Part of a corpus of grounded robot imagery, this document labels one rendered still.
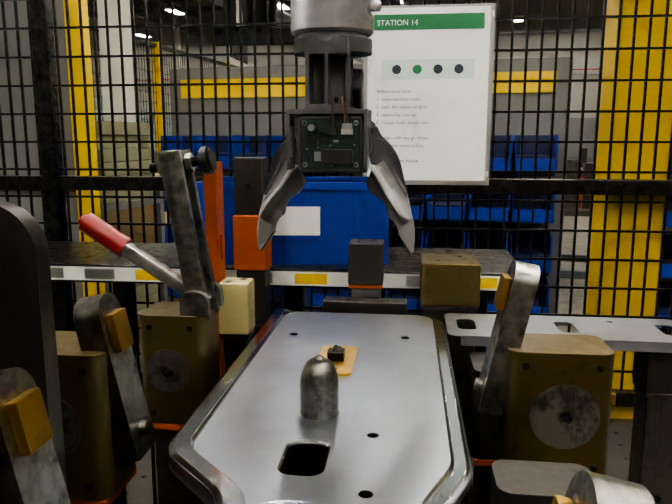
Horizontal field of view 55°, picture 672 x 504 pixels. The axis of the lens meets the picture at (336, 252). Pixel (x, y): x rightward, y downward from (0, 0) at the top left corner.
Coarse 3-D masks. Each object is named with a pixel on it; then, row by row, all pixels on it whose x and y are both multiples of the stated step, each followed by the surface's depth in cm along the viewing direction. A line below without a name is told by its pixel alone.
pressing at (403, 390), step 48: (288, 336) 75; (336, 336) 75; (384, 336) 75; (432, 336) 75; (240, 384) 60; (288, 384) 60; (384, 384) 60; (432, 384) 60; (192, 432) 49; (240, 432) 50; (288, 432) 50; (336, 432) 50; (384, 432) 50; (432, 432) 50; (192, 480) 44; (240, 480) 43; (288, 480) 43; (336, 480) 43; (384, 480) 43; (432, 480) 43
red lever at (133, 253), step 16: (80, 224) 66; (96, 224) 66; (96, 240) 66; (112, 240) 66; (128, 240) 66; (128, 256) 66; (144, 256) 66; (160, 272) 66; (176, 272) 67; (176, 288) 66
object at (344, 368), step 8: (320, 352) 68; (328, 352) 65; (336, 352) 65; (344, 352) 66; (352, 352) 68; (336, 360) 65; (344, 360) 66; (352, 360) 66; (336, 368) 64; (344, 368) 63; (352, 368) 64; (344, 376) 62
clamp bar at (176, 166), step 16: (160, 160) 63; (176, 160) 63; (192, 160) 64; (208, 160) 63; (176, 176) 63; (192, 176) 66; (176, 192) 63; (192, 192) 66; (176, 208) 64; (192, 208) 66; (176, 224) 64; (192, 224) 64; (176, 240) 64; (192, 240) 64; (192, 256) 64; (208, 256) 67; (192, 272) 64; (208, 272) 67; (192, 288) 65; (208, 288) 68
